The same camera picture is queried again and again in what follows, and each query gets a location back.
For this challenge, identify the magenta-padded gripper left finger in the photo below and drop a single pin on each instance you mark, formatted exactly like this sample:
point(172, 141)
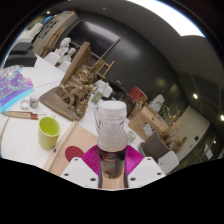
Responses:
point(90, 160)

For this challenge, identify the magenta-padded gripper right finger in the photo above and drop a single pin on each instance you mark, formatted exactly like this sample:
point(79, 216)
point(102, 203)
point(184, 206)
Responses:
point(135, 160)

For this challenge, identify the white-capped dark-label drink bottle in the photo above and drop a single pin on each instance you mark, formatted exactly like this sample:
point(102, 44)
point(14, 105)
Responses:
point(111, 143)

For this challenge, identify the small pale cup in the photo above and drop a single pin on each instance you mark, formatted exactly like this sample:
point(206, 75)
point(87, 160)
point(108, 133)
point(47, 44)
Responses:
point(131, 136)

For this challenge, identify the white plastic chair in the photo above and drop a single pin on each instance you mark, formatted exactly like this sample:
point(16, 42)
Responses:
point(106, 90)
point(64, 66)
point(51, 58)
point(168, 161)

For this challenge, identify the brown cardboard box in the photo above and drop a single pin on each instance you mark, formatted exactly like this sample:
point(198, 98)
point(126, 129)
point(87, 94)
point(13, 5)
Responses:
point(146, 123)

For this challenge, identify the wooden figure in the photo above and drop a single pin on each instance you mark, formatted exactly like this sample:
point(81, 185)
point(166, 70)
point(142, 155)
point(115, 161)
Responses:
point(180, 145)

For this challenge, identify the yellow-green mug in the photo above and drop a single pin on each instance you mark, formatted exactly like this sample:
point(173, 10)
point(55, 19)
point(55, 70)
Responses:
point(48, 135)

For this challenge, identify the white plaster figure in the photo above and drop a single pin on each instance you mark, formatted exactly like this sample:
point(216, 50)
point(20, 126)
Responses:
point(157, 102)

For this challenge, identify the white green-label squeeze bottle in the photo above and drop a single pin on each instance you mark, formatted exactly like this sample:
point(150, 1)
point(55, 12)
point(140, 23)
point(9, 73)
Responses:
point(97, 96)

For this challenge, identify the red box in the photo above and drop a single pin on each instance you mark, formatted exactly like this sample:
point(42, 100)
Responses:
point(138, 95)

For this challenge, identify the golden relief sculpture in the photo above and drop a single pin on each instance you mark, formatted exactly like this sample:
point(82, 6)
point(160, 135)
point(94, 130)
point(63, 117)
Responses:
point(75, 90)

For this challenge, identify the small white-lidded jar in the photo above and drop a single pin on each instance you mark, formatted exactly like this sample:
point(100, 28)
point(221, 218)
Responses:
point(34, 100)

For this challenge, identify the wooden brush with red ferrule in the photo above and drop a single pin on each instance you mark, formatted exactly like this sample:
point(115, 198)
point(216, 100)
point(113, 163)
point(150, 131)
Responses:
point(21, 115)

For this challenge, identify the white round lid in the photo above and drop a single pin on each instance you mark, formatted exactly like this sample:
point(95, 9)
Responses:
point(24, 104)

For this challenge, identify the thin wooden stick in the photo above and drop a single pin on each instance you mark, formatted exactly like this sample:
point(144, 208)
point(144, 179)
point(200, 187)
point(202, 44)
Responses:
point(4, 128)

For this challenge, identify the wooden easel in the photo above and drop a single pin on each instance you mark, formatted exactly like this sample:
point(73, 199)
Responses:
point(51, 41)
point(105, 68)

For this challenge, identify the white plaster bust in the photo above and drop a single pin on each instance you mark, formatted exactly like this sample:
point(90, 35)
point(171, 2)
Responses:
point(70, 54)
point(65, 44)

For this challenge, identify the black flat cases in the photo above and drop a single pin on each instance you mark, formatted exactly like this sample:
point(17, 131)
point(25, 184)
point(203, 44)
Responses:
point(21, 55)

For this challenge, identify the beige shelf cabinet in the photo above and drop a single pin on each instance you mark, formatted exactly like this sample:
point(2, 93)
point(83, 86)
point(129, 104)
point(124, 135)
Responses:
point(56, 28)

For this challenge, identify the black wall screen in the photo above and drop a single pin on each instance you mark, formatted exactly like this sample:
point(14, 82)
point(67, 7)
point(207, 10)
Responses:
point(93, 38)

